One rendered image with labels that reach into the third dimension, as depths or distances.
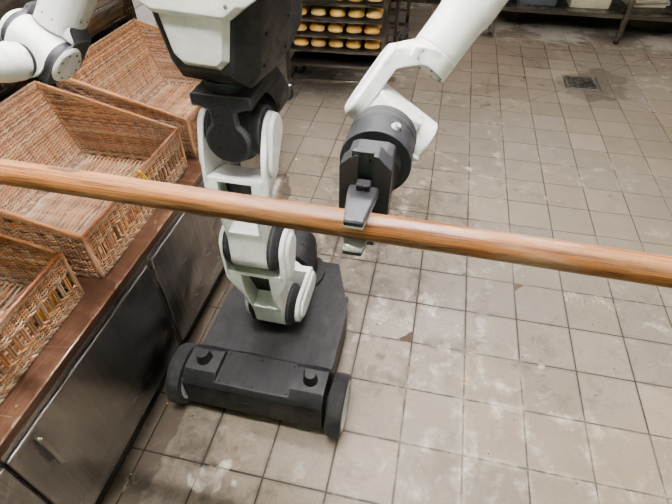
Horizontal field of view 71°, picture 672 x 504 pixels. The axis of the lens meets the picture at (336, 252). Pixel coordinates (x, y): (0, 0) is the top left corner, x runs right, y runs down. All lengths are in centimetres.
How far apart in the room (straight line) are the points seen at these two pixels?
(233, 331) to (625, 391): 140
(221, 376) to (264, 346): 18
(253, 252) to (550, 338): 125
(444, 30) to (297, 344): 120
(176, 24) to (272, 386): 104
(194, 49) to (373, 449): 126
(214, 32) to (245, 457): 124
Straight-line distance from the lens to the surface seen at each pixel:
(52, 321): 132
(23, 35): 116
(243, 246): 125
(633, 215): 281
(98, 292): 138
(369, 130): 56
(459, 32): 67
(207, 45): 95
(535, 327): 205
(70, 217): 165
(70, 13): 114
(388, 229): 47
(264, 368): 157
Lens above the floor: 151
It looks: 44 degrees down
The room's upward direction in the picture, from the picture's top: straight up
